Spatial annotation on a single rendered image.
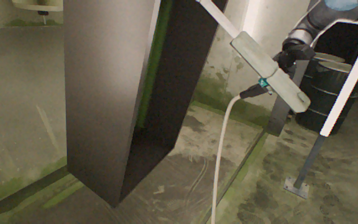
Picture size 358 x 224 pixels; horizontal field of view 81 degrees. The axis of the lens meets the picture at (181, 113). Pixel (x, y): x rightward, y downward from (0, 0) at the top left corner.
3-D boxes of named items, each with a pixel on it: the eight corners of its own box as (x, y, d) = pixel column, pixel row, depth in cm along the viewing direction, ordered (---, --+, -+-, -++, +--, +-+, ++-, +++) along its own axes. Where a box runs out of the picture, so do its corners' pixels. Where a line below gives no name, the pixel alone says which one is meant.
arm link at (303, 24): (314, 2, 76) (296, 21, 85) (299, 22, 72) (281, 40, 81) (335, 18, 75) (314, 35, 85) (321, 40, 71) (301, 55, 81)
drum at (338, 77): (292, 112, 342) (314, 58, 301) (331, 121, 328) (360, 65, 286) (296, 130, 293) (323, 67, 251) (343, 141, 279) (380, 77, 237)
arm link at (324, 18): (367, -20, 64) (333, 10, 76) (334, -25, 63) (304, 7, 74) (375, 5, 62) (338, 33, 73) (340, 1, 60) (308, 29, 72)
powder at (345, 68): (314, 60, 300) (315, 59, 299) (358, 68, 287) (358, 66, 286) (324, 70, 254) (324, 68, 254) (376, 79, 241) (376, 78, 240)
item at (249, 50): (265, 112, 85) (317, 100, 64) (260, 121, 84) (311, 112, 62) (179, 22, 78) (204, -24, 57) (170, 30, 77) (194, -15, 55)
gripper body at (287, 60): (273, 82, 77) (288, 61, 81) (292, 76, 69) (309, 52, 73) (259, 67, 76) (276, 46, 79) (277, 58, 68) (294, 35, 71)
